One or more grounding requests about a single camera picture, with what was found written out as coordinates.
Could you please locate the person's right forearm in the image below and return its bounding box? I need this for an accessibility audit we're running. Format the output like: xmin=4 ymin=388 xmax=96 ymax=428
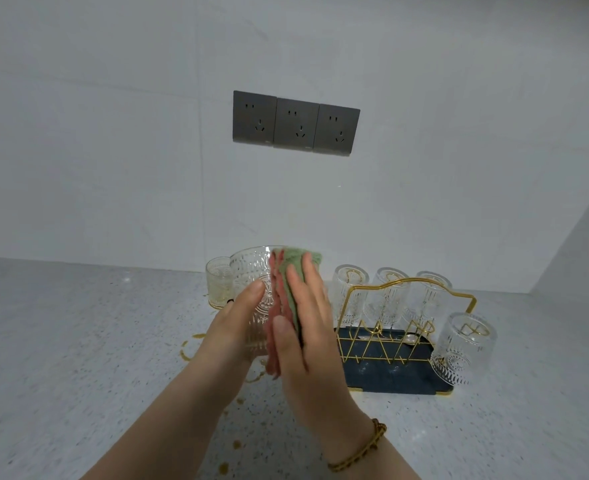
xmin=332 ymin=432 xmax=420 ymax=480

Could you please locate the gold bracelet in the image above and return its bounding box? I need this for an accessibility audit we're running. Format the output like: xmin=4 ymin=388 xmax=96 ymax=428
xmin=327 ymin=418 xmax=388 ymax=472

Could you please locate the person's left hand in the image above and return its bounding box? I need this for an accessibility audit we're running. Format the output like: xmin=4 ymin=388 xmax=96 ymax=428
xmin=193 ymin=279 xmax=267 ymax=378

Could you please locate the gold wire cup rack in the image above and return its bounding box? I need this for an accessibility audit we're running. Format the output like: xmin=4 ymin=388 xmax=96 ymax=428
xmin=334 ymin=277 xmax=477 ymax=395

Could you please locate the green cloth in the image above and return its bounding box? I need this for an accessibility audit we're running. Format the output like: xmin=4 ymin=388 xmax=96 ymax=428
xmin=266 ymin=248 xmax=324 ymax=381

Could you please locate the person's right hand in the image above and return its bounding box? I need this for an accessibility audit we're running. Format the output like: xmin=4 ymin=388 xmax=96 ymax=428
xmin=272 ymin=267 xmax=376 ymax=448

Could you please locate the single embossed clear glass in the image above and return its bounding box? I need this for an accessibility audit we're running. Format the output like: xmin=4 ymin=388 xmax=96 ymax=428
xmin=366 ymin=267 xmax=410 ymax=329
xmin=330 ymin=264 xmax=370 ymax=329
xmin=406 ymin=271 xmax=453 ymax=329
xmin=228 ymin=245 xmax=287 ymax=358
xmin=430 ymin=312 xmax=498 ymax=387

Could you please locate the cluster of embossed glasses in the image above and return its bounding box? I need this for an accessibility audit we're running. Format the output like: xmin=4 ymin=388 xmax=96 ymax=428
xmin=205 ymin=256 xmax=237 ymax=311

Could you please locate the person's left forearm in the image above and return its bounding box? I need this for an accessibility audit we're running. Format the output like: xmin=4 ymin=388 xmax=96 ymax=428
xmin=82 ymin=362 xmax=235 ymax=480

